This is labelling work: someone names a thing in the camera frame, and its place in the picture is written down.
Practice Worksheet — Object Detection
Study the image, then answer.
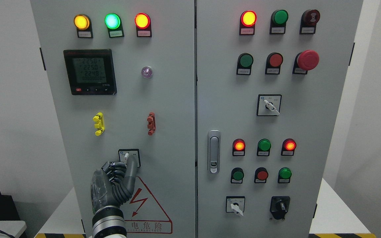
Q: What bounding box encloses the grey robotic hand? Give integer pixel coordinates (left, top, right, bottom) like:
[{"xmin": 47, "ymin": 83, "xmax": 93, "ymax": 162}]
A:
[{"xmin": 91, "ymin": 155, "xmax": 139, "ymax": 214}]

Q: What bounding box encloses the white rotary light switch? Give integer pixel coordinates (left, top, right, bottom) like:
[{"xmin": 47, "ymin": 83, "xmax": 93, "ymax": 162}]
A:
[{"xmin": 118, "ymin": 149, "xmax": 142, "ymax": 168}]

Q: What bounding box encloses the lit green indicator light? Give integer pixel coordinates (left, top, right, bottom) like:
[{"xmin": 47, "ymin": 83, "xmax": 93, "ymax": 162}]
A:
[{"xmin": 105, "ymin": 13, "xmax": 124, "ymax": 38}]

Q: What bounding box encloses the yellow indicator light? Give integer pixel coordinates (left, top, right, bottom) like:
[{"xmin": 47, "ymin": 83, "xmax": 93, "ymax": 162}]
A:
[{"xmin": 74, "ymin": 14, "xmax": 93, "ymax": 39}]

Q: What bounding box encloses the red danger warning sticker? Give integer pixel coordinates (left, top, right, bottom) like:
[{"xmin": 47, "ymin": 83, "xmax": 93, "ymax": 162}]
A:
[{"xmin": 121, "ymin": 176, "xmax": 173, "ymax": 234}]

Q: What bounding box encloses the yellow terminal connector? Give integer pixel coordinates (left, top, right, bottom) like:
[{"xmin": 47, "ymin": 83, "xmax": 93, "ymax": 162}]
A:
[{"xmin": 93, "ymin": 112, "xmax": 105, "ymax": 137}]

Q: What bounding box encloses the red terminal connector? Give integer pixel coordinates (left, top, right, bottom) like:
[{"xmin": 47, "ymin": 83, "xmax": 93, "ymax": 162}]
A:
[{"xmin": 147, "ymin": 112, "xmax": 156, "ymax": 136}]

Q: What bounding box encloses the white box corner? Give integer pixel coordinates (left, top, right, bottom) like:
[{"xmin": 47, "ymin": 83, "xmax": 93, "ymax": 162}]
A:
[{"xmin": 0, "ymin": 220, "xmax": 27, "ymax": 238}]

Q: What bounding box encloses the black digital power meter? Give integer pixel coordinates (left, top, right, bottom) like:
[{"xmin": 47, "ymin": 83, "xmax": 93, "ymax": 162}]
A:
[{"xmin": 63, "ymin": 49, "xmax": 117, "ymax": 96}]

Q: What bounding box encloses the clear small lamp bulb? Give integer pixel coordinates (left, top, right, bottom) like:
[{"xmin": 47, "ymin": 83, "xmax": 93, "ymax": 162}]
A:
[{"xmin": 141, "ymin": 66, "xmax": 153, "ymax": 79}]

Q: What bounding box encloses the green push button lower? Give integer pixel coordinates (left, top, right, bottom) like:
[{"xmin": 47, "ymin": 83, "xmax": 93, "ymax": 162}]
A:
[{"xmin": 230, "ymin": 167, "xmax": 244, "ymax": 184}]

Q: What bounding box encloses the green push button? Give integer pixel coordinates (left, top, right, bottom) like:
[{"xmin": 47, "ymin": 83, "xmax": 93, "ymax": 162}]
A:
[
  {"xmin": 230, "ymin": 167, "xmax": 244, "ymax": 184},
  {"xmin": 236, "ymin": 53, "xmax": 254, "ymax": 75}
]

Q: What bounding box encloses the lit red indicator middle left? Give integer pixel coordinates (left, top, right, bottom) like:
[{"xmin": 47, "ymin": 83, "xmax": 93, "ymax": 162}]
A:
[{"xmin": 232, "ymin": 139, "xmax": 245, "ymax": 156}]

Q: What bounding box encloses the grey electrical control cabinet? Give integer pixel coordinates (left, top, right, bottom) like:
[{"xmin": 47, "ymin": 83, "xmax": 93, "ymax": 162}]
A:
[{"xmin": 31, "ymin": 0, "xmax": 363, "ymax": 238}]

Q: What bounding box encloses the red push button lower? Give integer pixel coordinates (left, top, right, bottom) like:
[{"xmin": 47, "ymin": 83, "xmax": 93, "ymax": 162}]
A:
[{"xmin": 254, "ymin": 167, "xmax": 269, "ymax": 183}]

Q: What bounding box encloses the red push button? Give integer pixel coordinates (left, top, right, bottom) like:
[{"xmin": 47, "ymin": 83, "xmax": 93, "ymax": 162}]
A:
[
  {"xmin": 254, "ymin": 167, "xmax": 269, "ymax": 183},
  {"xmin": 265, "ymin": 52, "xmax": 284, "ymax": 74}
]

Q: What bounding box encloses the green indicator middle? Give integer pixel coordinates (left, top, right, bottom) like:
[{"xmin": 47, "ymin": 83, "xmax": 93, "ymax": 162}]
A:
[{"xmin": 257, "ymin": 139, "xmax": 271, "ymax": 156}]

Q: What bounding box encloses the lit red indicator light left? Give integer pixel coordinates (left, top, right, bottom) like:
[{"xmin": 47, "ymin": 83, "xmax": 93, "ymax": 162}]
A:
[{"xmin": 135, "ymin": 13, "xmax": 152, "ymax": 37}]

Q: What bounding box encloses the green indicator lower right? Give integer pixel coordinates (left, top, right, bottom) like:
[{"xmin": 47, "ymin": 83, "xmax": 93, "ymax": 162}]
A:
[{"xmin": 277, "ymin": 167, "xmax": 292, "ymax": 183}]

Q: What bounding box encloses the lit red indicator middle right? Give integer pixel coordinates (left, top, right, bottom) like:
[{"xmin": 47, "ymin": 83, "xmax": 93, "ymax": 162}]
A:
[{"xmin": 281, "ymin": 138, "xmax": 297, "ymax": 156}]

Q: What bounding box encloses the green push button upper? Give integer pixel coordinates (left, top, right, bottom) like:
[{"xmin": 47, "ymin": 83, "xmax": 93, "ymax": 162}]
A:
[{"xmin": 236, "ymin": 53, "xmax": 254, "ymax": 75}]

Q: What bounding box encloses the red push button upper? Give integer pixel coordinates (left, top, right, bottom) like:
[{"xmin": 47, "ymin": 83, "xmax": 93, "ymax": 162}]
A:
[{"xmin": 265, "ymin": 52, "xmax": 284, "ymax": 74}]

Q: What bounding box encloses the lit red indicator top right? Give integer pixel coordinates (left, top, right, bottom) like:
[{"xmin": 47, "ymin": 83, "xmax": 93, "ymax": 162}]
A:
[{"xmin": 239, "ymin": 10, "xmax": 257, "ymax": 36}]

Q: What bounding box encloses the red emergency stop button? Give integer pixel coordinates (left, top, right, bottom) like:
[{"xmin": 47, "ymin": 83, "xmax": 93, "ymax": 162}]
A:
[{"xmin": 292, "ymin": 50, "xmax": 319, "ymax": 74}]

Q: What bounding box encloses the green indicator top right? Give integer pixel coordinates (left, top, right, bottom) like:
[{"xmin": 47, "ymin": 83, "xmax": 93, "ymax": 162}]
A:
[{"xmin": 270, "ymin": 9, "xmax": 289, "ymax": 34}]

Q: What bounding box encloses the dark red buzzer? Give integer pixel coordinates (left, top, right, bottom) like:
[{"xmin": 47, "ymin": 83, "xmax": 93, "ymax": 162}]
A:
[{"xmin": 299, "ymin": 9, "xmax": 320, "ymax": 34}]

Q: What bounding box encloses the silver door handle lock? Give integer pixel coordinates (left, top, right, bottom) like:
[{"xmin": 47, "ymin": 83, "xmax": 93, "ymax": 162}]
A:
[{"xmin": 207, "ymin": 130, "xmax": 221, "ymax": 174}]

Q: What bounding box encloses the white rotary switch lower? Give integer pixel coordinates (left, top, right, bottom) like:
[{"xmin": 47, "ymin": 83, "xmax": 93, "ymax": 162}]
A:
[{"xmin": 226, "ymin": 196, "xmax": 245, "ymax": 217}]

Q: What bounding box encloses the black rotary selector switch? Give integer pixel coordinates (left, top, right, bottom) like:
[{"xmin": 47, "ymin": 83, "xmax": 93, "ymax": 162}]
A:
[{"xmin": 270, "ymin": 196, "xmax": 290, "ymax": 220}]

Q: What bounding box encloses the white rotary switch upper right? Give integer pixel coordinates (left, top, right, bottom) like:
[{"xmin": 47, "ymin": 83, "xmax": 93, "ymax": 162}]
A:
[{"xmin": 257, "ymin": 94, "xmax": 282, "ymax": 116}]

